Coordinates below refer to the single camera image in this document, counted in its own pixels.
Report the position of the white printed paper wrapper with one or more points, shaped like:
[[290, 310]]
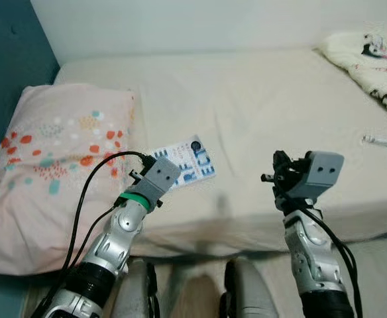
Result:
[[382, 142]]

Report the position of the cream cartoon print blanket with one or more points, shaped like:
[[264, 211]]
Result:
[[362, 56]]

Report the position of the pink pillow with orange dots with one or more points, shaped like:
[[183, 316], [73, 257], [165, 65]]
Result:
[[41, 199]]

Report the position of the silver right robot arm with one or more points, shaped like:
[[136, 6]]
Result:
[[313, 258]]

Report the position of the bed with cream sheet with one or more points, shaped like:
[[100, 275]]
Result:
[[266, 99]]

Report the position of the blue and white booklet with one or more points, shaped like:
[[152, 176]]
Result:
[[183, 162]]

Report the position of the grey robot right leg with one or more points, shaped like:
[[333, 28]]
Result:
[[250, 295]]

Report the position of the grey robot leg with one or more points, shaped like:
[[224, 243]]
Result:
[[250, 295], [134, 291]]

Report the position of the grey robot left leg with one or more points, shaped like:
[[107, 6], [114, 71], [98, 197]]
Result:
[[134, 291]]

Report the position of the dark blue padded headboard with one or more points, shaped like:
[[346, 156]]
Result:
[[11, 53]]

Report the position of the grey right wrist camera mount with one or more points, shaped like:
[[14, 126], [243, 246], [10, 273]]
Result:
[[323, 172]]

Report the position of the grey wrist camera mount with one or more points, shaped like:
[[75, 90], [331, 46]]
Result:
[[323, 172], [160, 175]]

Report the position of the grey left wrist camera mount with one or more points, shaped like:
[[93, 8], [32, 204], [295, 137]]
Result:
[[160, 175]]

